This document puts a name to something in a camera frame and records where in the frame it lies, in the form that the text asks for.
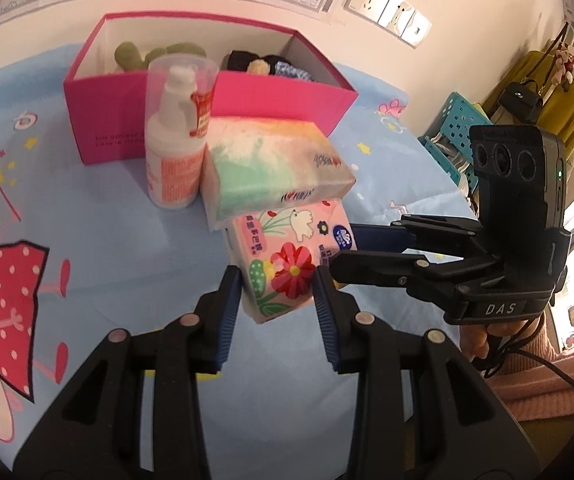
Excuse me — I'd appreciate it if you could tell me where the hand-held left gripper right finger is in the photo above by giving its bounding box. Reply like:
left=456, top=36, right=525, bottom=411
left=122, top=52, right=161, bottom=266
left=314, top=265, right=532, bottom=480

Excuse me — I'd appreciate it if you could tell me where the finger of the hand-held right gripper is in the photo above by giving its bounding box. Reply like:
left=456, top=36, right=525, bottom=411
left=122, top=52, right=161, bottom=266
left=329, top=250, right=498, bottom=307
left=351, top=214, right=494, bottom=257

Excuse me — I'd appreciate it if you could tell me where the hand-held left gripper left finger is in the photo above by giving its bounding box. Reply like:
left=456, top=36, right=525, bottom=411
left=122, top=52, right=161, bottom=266
left=14, top=262, right=244, bottom=480

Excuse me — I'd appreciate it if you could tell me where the pink floral tissue pack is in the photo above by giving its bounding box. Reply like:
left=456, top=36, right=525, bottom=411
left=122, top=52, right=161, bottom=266
left=223, top=197, right=355, bottom=326

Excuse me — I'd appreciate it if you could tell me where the pastel tissue pack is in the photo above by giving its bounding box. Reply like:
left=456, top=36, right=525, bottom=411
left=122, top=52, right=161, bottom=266
left=202, top=117, right=358, bottom=233

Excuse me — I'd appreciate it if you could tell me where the blue checked cloth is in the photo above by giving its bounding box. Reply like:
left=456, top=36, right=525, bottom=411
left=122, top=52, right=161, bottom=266
left=272, top=59, right=315, bottom=83

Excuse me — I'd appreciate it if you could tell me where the black cloth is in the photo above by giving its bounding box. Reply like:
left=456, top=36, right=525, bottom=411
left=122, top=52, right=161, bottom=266
left=219, top=49, right=288, bottom=75

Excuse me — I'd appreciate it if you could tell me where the pink cardboard box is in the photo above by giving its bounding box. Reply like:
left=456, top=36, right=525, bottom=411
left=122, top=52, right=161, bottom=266
left=63, top=12, right=360, bottom=166

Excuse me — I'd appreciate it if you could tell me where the green plush toy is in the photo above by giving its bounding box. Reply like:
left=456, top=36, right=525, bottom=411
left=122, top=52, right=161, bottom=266
left=113, top=40, right=208, bottom=73

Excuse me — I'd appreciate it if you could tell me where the black shoulder bag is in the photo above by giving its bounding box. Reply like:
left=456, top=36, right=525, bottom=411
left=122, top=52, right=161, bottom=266
left=497, top=79, right=545, bottom=122

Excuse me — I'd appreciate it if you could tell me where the person's right forearm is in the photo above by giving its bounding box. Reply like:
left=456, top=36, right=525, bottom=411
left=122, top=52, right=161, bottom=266
left=484, top=320, right=574, bottom=423

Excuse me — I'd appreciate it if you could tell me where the person's right hand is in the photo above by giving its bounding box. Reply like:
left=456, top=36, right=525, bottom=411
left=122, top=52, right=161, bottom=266
left=459, top=312, right=548, bottom=368

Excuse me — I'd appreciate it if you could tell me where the yellow hanging coat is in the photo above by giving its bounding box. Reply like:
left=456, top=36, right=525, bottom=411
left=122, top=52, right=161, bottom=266
left=482, top=50, right=574, bottom=161

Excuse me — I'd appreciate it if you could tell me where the blue plastic crate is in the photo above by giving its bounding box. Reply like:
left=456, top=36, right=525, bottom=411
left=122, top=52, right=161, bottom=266
left=419, top=91, right=495, bottom=201

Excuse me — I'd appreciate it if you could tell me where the small hanging plush toy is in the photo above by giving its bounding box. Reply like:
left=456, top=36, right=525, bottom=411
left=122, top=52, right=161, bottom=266
left=552, top=40, right=574, bottom=93

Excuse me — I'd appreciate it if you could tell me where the blue cartoon bed sheet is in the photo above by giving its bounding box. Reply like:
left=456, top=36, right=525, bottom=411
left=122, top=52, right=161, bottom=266
left=0, top=40, right=482, bottom=480

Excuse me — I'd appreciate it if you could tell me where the white lotion pump bottle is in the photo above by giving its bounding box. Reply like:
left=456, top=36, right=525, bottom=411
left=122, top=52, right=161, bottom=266
left=144, top=55, right=219, bottom=211

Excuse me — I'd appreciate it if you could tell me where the black cable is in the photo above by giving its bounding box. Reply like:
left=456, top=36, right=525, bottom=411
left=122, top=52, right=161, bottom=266
left=472, top=320, right=574, bottom=401

